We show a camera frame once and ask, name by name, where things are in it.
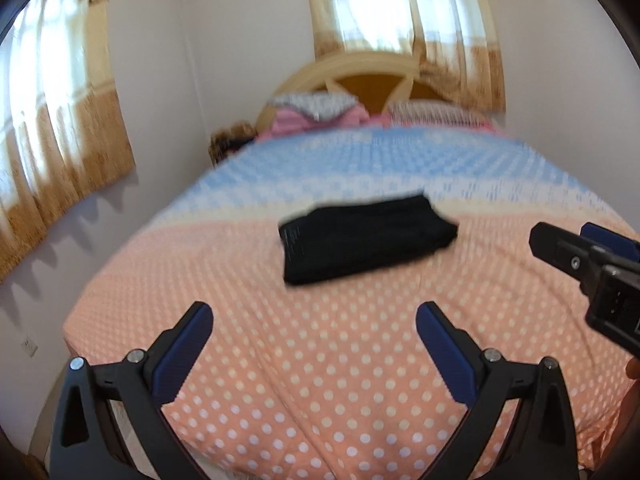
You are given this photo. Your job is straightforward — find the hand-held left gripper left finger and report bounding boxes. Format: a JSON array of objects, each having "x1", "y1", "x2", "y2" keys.
[{"x1": 49, "y1": 301, "x2": 215, "y2": 480}]

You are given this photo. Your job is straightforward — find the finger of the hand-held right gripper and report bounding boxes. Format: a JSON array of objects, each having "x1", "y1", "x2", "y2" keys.
[
  {"x1": 580, "y1": 222, "x2": 640, "y2": 263},
  {"x1": 530, "y1": 222, "x2": 601, "y2": 291}
]

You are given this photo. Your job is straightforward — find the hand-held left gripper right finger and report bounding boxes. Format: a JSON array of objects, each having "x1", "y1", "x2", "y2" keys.
[{"x1": 416, "y1": 301, "x2": 581, "y2": 480}]

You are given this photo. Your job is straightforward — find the black pants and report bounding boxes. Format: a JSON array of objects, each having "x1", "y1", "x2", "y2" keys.
[{"x1": 277, "y1": 191, "x2": 460, "y2": 287}]

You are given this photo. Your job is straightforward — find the orange and blue dotted bedspread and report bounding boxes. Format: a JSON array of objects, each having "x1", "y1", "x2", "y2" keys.
[{"x1": 62, "y1": 125, "x2": 640, "y2": 480}]

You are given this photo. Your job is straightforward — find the red patterned pillow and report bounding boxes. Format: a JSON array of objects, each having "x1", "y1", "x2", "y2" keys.
[{"x1": 389, "y1": 99, "x2": 503, "y2": 135}]

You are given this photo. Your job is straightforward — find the brown bedside basket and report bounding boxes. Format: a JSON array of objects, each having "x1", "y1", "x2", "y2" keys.
[{"x1": 209, "y1": 121, "x2": 258, "y2": 167}]

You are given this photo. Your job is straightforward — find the beige curtain with brown hem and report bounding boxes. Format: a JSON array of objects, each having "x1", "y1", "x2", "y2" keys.
[
  {"x1": 0, "y1": 0, "x2": 137, "y2": 278},
  {"x1": 298, "y1": 0, "x2": 506, "y2": 113}
]

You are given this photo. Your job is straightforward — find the pink striped pillow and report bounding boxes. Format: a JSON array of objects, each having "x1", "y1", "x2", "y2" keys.
[{"x1": 257, "y1": 105, "x2": 393, "y2": 141}]

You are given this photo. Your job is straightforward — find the beige and brown wooden headboard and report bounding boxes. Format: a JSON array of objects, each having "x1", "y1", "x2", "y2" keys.
[{"x1": 255, "y1": 52, "x2": 451, "y2": 133}]

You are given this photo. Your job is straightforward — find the grey patterned pillow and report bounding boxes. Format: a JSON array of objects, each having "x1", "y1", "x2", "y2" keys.
[{"x1": 272, "y1": 91, "x2": 362, "y2": 122}]

